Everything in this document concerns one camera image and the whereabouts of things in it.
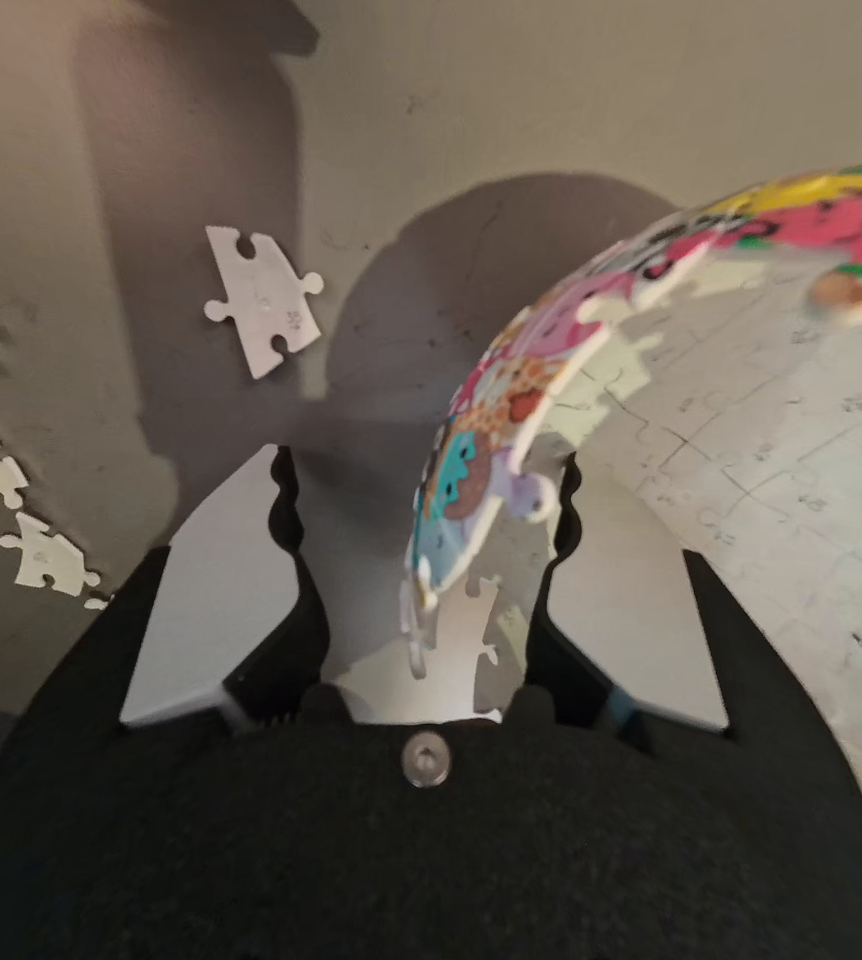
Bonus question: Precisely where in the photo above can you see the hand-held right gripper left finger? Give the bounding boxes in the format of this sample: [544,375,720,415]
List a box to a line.
[121,446,330,729]

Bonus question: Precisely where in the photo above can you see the colourful puzzle ball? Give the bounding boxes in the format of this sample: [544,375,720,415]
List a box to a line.
[398,162,862,856]

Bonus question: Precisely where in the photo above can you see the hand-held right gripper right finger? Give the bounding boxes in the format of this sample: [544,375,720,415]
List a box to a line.
[521,458,729,732]

